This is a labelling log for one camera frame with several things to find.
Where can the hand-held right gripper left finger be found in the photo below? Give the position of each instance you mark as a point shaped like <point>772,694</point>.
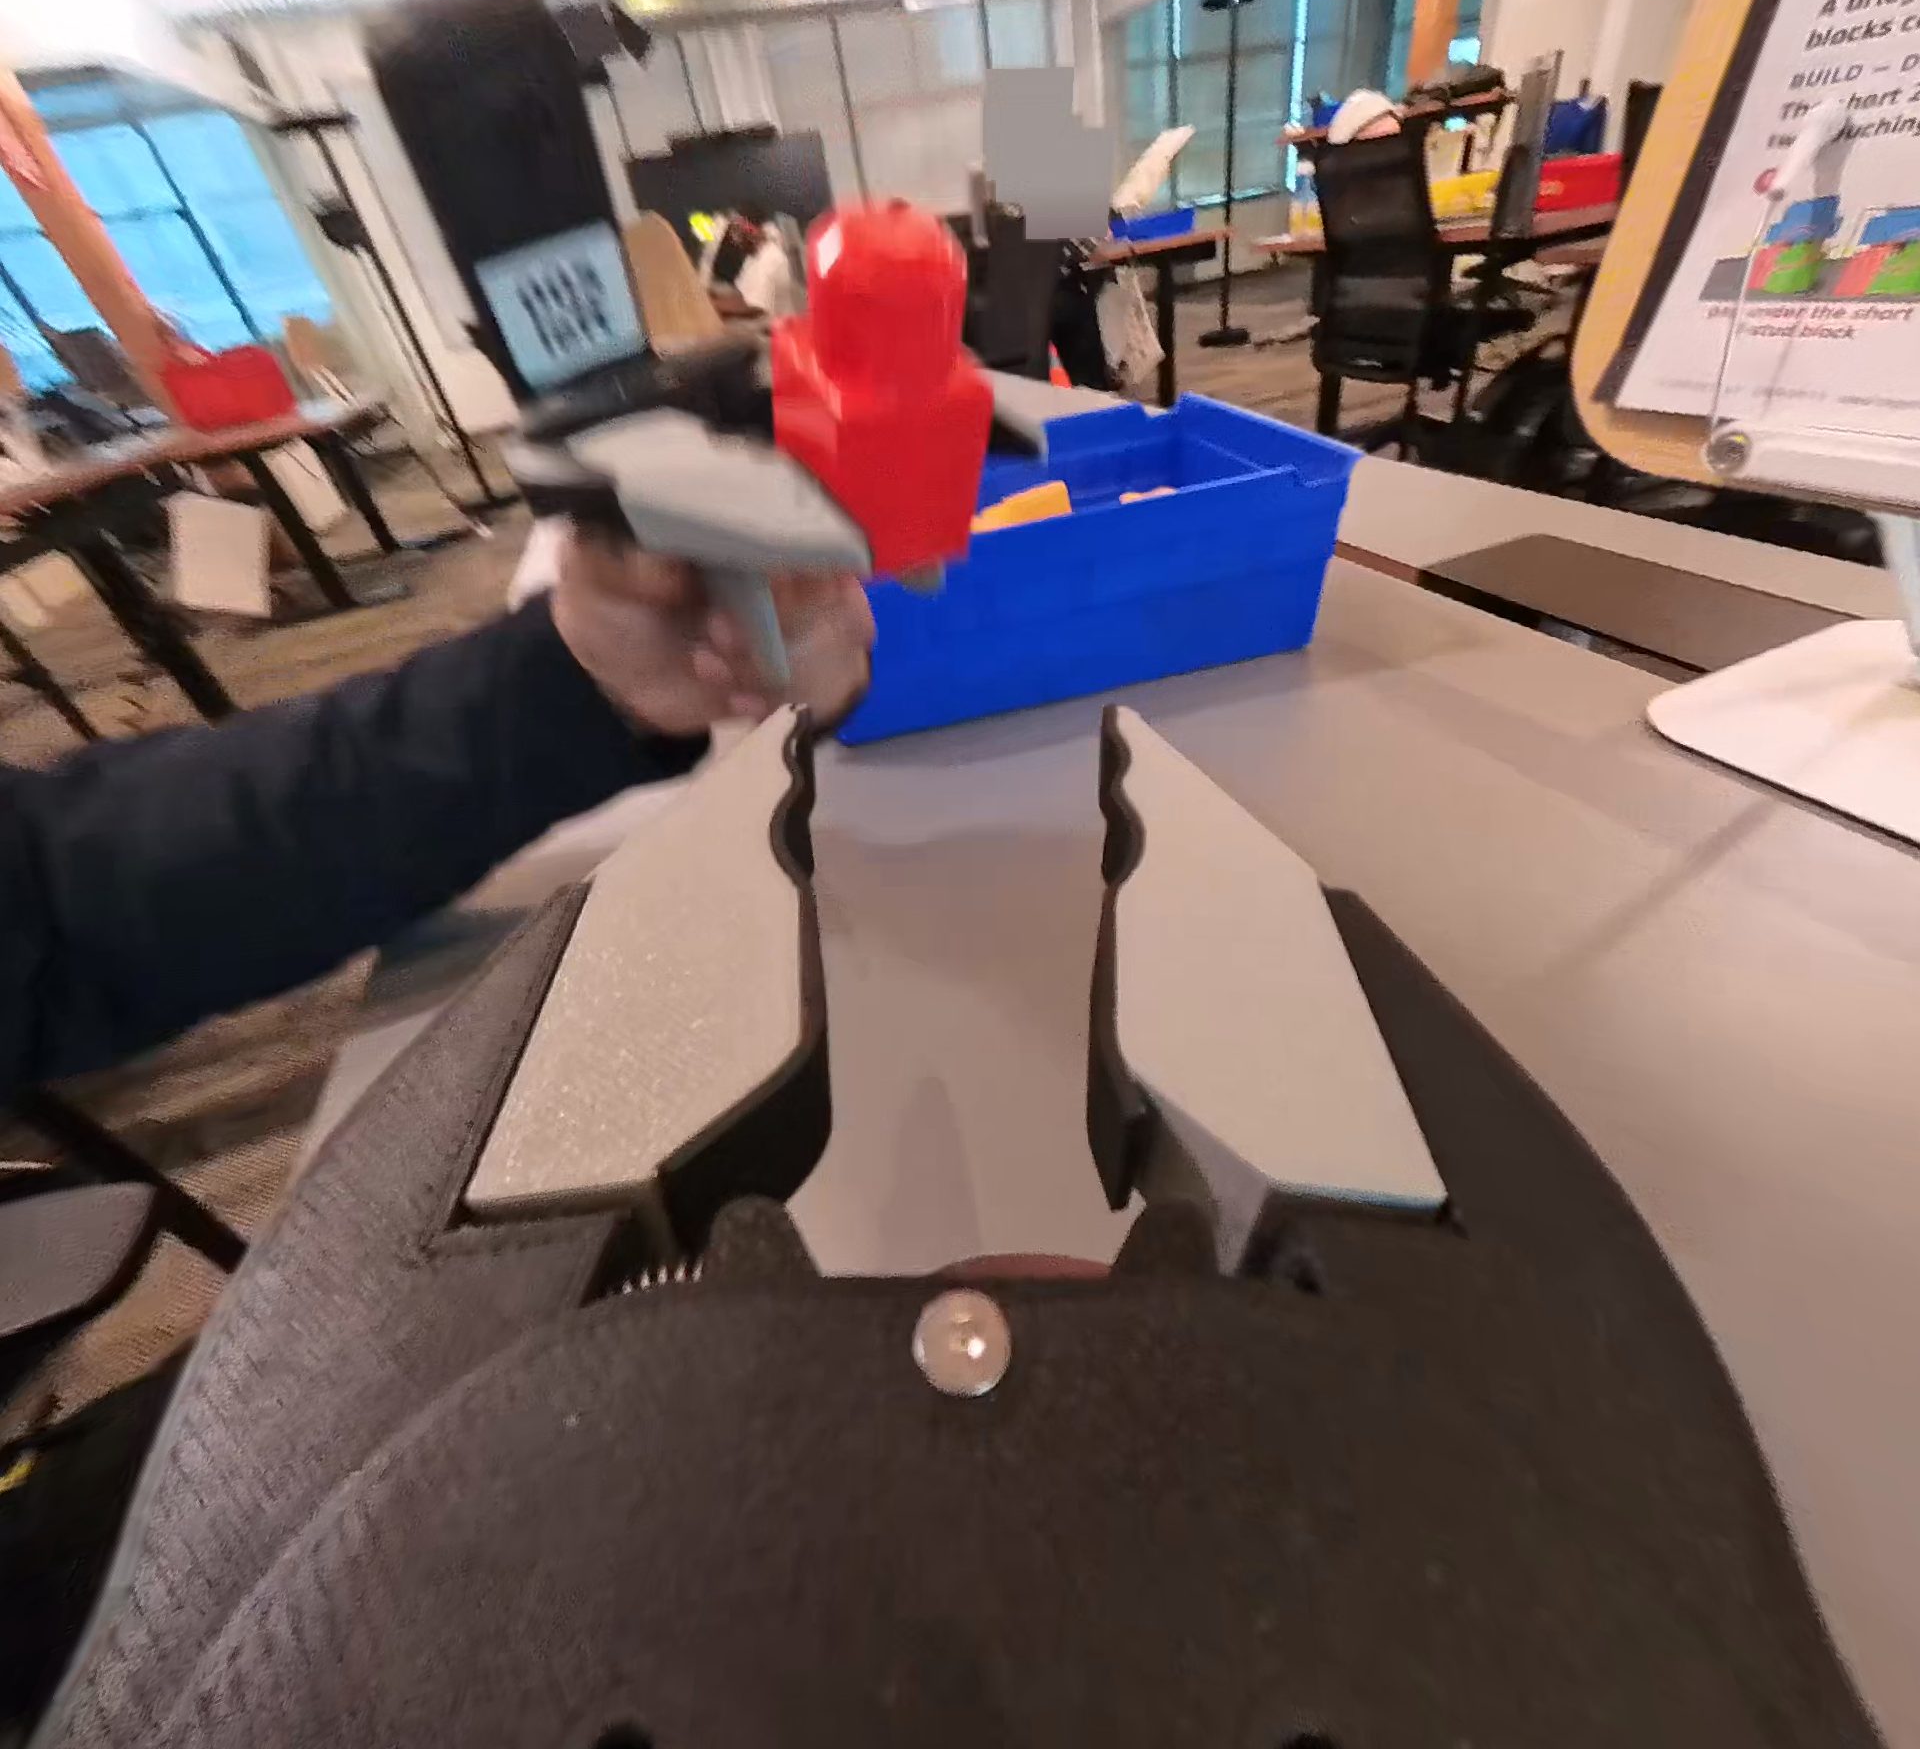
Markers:
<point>660,999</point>

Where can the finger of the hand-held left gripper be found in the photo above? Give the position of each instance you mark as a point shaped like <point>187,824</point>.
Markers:
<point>1015,421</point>
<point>735,495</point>

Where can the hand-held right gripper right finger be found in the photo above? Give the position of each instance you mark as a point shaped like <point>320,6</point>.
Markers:
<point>1245,1014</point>

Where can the red single-stud block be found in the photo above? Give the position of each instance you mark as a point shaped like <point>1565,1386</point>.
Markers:
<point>888,429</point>

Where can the blue plastic bin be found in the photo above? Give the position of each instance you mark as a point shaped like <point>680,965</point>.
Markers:
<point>1109,596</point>

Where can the person's left forearm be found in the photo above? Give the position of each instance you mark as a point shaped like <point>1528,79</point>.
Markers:
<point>227,850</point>

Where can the wooden-top background desk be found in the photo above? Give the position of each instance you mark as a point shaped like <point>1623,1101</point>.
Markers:
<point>179,459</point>

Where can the person's left hand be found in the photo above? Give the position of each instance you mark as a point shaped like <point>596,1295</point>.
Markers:
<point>646,638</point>

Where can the black floor lamp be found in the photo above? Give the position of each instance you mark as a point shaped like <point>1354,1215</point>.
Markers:
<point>1236,129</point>

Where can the black mesh office chair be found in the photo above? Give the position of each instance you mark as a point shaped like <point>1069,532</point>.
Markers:
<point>1381,233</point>

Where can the red storage bin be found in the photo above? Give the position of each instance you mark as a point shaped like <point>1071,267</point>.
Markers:
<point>227,385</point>

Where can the grey chair armrest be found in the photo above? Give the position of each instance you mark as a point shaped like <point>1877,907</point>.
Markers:
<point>68,1255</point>

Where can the instruction sheet on stand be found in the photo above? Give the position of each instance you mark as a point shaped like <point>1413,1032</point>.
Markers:
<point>1667,203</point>

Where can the printed instruction sheet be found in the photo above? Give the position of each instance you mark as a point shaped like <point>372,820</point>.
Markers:
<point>1846,203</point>

